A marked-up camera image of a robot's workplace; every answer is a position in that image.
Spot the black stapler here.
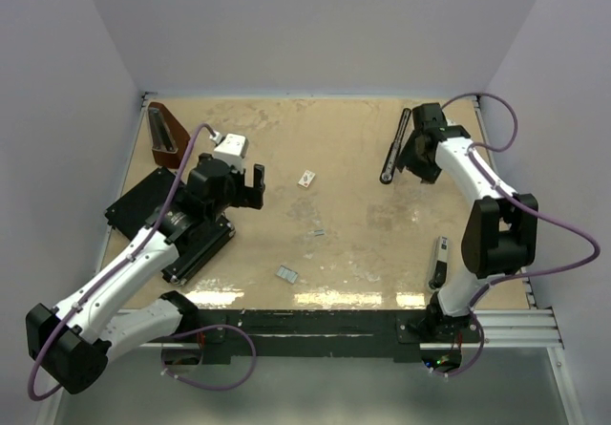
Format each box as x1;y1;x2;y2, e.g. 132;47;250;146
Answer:
379;108;411;184

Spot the grey deli stapler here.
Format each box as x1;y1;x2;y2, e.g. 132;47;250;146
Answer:
427;236;449;291

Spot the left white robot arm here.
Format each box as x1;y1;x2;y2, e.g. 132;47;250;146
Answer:
26;154;265;401

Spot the white staple box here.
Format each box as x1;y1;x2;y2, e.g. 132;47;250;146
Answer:
298;170;316;188

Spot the brown wooden metronome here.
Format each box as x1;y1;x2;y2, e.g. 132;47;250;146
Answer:
146;102;190;169

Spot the black carrying case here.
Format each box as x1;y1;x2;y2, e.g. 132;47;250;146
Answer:
105;167;235;287

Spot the large staple strip block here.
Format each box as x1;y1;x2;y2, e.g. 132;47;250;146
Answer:
276;266;299;285

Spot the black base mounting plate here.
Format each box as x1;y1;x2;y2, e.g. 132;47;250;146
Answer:
178;309;481;364

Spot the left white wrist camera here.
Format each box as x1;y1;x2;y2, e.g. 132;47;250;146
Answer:
210;133;249;159

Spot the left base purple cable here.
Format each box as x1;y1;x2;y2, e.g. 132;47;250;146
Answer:
160;320;259;390

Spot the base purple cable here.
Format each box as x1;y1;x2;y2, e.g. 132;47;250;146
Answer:
427;314;485;377
160;320;259;390

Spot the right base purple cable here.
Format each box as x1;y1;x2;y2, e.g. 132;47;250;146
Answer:
427;314;485;377

